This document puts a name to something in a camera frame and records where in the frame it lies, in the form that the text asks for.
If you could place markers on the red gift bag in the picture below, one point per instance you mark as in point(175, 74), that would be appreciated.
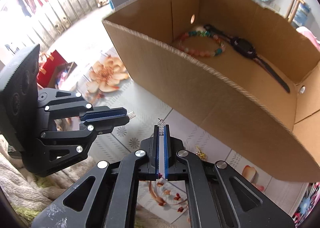
point(47, 66)

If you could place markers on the white fluffy blanket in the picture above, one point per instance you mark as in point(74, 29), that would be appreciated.
point(29, 194)

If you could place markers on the wooden chair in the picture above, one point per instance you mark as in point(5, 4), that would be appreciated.
point(292, 10)

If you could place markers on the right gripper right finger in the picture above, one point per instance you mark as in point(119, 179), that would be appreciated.
point(218, 196)

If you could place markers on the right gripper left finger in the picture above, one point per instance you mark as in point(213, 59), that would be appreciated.
point(106, 195)

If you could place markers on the small gold earring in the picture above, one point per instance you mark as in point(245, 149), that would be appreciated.
point(200, 154)

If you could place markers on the black wrist watch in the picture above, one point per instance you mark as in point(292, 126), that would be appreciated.
point(246, 49)

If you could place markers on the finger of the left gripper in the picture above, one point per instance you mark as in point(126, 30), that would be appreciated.
point(84, 137)
point(57, 104)

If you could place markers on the brown cardboard box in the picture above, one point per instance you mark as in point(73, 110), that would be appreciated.
point(166, 50)

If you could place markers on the floral bed sheet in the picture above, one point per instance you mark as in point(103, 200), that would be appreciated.
point(147, 109)

